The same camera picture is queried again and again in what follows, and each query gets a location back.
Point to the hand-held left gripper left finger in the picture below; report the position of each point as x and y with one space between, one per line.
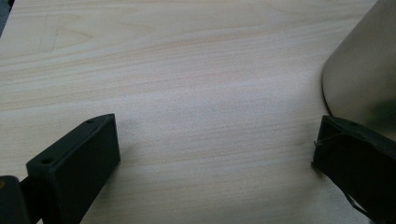
77 168

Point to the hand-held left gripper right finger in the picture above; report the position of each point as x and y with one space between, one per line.
358 161

